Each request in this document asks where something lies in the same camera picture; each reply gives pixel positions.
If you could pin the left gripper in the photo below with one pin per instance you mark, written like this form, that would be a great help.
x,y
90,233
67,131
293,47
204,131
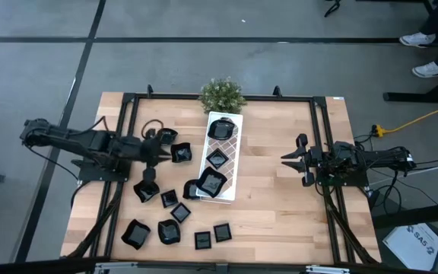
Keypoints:
x,y
151,156

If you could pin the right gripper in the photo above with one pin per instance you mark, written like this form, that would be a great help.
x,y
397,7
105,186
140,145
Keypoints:
x,y
310,160

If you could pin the black rounded plate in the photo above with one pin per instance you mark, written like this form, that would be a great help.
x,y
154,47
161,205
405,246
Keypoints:
x,y
169,231
221,130

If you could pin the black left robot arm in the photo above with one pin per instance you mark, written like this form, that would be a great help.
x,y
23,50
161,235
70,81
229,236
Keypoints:
x,y
70,139

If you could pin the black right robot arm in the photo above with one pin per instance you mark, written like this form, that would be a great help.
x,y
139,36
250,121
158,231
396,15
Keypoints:
x,y
378,158

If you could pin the green artificial potted plant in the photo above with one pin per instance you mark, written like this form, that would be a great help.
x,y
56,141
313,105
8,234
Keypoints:
x,y
222,95

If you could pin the white paper sign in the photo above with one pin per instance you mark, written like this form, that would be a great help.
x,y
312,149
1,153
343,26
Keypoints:
x,y
409,247

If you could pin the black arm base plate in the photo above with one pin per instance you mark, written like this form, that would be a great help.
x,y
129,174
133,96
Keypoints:
x,y
89,173
352,182

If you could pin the silver metal bracket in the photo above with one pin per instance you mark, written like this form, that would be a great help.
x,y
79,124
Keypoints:
x,y
327,269
116,267

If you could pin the black desk leg frame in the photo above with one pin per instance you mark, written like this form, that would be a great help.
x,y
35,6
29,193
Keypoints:
x,y
424,97

